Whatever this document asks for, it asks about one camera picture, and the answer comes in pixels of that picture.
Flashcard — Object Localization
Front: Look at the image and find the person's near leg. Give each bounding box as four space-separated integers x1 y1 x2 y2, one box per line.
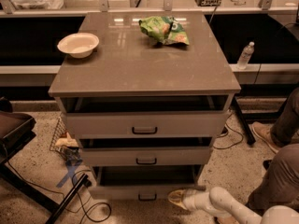
248 144 299 212

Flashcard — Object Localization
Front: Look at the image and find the wire basket on floor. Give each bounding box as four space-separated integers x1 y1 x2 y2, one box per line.
50 118 81 161

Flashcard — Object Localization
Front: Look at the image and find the clear plastic water bottle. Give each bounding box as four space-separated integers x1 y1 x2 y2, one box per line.
236 41 255 70

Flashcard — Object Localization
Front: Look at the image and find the black chair left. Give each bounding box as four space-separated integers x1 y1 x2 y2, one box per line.
0 97 89 224

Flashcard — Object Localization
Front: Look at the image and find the grey drawer cabinet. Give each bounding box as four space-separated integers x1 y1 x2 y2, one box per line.
48 10 242 175

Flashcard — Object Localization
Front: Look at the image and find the person's far leg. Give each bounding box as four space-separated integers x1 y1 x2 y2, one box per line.
270 88 299 147

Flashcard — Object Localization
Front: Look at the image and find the tan shoe far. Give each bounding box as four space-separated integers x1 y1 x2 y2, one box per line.
251 122 280 153

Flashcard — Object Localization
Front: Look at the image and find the person's leg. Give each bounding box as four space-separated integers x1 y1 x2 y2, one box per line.
248 144 299 212
270 88 299 147

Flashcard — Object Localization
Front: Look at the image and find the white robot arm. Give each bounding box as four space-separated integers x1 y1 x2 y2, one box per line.
168 187 299 224

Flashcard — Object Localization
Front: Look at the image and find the grey drawer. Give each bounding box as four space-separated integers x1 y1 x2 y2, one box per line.
89 165 206 202
80 137 212 166
60 95 230 139

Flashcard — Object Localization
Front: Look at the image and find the green chip bag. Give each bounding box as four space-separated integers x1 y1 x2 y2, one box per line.
138 16 190 45

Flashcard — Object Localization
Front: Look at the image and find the white bowl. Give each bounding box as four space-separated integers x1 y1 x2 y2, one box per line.
57 33 99 59

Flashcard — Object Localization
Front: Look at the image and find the black floor cable right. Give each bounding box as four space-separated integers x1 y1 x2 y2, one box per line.
212 112 245 151

